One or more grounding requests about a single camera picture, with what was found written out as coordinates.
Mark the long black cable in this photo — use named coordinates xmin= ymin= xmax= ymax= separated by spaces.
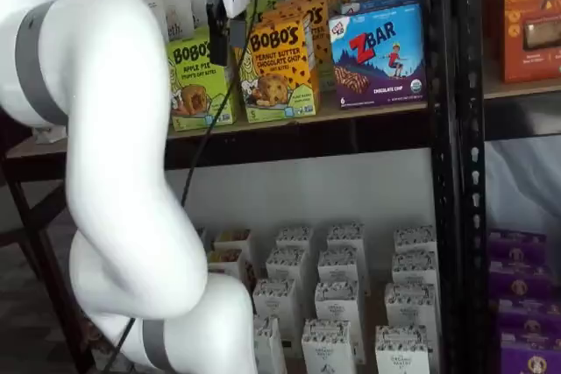
xmin=103 ymin=0 xmax=259 ymax=369

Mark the large orange snack box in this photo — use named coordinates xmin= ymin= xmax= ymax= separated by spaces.
xmin=501 ymin=0 xmax=561 ymax=85

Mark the white pouch bag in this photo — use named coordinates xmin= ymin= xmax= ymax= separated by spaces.
xmin=164 ymin=0 xmax=195 ymax=41
xmin=141 ymin=0 xmax=170 ymax=33

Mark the black metal shelving unit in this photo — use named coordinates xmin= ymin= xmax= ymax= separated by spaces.
xmin=456 ymin=0 xmax=561 ymax=374
xmin=0 ymin=0 xmax=460 ymax=374

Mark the white carton with food picture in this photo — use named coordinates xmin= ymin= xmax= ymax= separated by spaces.
xmin=206 ymin=248 xmax=245 ymax=284
xmin=212 ymin=229 xmax=254 ymax=261

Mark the purple snack box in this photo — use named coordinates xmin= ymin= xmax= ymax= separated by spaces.
xmin=496 ymin=297 xmax=561 ymax=336
xmin=487 ymin=259 xmax=552 ymax=303
xmin=499 ymin=332 xmax=561 ymax=374
xmin=487 ymin=228 xmax=548 ymax=265

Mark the green Bobo's apple pie box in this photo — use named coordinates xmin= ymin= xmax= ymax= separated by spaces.
xmin=167 ymin=25 xmax=241 ymax=133
xmin=245 ymin=0 xmax=288 ymax=23

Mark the white patterned carton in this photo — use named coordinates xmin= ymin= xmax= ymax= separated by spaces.
xmin=252 ymin=278 xmax=298 ymax=340
xmin=325 ymin=222 xmax=366 ymax=253
xmin=384 ymin=281 xmax=440 ymax=332
xmin=252 ymin=314 xmax=289 ymax=374
xmin=275 ymin=226 xmax=315 ymax=253
xmin=390 ymin=251 xmax=440 ymax=288
xmin=316 ymin=247 xmax=367 ymax=287
xmin=301 ymin=318 xmax=366 ymax=374
xmin=374 ymin=324 xmax=436 ymax=374
xmin=265 ymin=247 xmax=309 ymax=286
xmin=393 ymin=224 xmax=438 ymax=257
xmin=314 ymin=280 xmax=367 ymax=327

